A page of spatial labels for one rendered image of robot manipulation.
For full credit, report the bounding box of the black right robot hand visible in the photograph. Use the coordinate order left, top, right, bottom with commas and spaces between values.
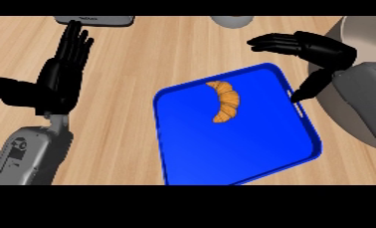
245, 30, 359, 104

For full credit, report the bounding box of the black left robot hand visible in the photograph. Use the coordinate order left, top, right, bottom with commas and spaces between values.
0, 19, 96, 117

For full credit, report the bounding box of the golden croissant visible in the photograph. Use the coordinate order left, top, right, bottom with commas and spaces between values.
204, 81, 242, 123

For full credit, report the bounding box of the blue tray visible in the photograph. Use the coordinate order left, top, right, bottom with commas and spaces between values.
154, 62, 325, 186

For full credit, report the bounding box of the grey flat appliance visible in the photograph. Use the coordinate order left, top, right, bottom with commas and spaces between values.
53, 16, 137, 28

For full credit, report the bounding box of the grey round object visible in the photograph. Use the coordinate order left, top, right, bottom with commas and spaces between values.
210, 16, 255, 29

